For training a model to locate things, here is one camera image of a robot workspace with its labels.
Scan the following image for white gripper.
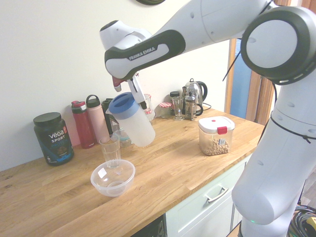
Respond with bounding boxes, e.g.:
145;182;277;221
126;71;151;110

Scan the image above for translucent pitcher with blue lid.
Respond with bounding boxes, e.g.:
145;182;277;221
105;91;156;149

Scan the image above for clear faceted drinking glass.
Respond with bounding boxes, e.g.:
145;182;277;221
99;135;121;169

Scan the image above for pink water bottle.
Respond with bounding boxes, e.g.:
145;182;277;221
85;94;110;144

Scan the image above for red water bottle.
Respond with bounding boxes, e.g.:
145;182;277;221
71;100;96;150

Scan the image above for tall jar with gingham lid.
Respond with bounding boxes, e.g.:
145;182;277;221
144;93;155;111

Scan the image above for short jar with gingham lid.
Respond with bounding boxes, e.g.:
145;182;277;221
145;109;157;122

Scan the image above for small jar with gingham lid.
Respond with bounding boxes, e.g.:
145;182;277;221
158;102;174;119

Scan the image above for clear glass mug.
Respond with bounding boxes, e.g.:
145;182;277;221
171;96;185;121

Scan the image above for clear container with black lid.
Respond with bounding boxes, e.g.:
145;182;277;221
101;98;119;136

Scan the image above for glass container with teal lid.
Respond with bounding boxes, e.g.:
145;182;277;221
113;127;134;148

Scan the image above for glass French press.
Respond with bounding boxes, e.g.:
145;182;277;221
182;86;204;121

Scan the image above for stainless steel electric kettle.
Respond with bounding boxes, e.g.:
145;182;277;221
188;78;208;110

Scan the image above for cereal container with white lid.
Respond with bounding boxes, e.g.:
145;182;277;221
198;117;236;157

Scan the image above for clear plastic bowl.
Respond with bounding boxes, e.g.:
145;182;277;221
90;159;136;197

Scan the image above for black Vega protein tub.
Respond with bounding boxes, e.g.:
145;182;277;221
33;112;75;167

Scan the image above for dishwasher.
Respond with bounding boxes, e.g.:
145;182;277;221
145;214;166;237

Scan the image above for pale green cabinet drawer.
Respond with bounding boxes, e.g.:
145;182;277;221
164;155;250;237

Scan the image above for red wrist mount adapter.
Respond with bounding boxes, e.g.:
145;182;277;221
112;75;129;93

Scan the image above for black round wall object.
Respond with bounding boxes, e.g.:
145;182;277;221
134;0;165;6

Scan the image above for wooden door frame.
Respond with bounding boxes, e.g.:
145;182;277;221
224;0;306;125

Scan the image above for metal drawer handle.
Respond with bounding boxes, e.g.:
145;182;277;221
204;186;229;204

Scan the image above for coiled floor cables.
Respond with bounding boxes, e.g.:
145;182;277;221
287;203;316;237

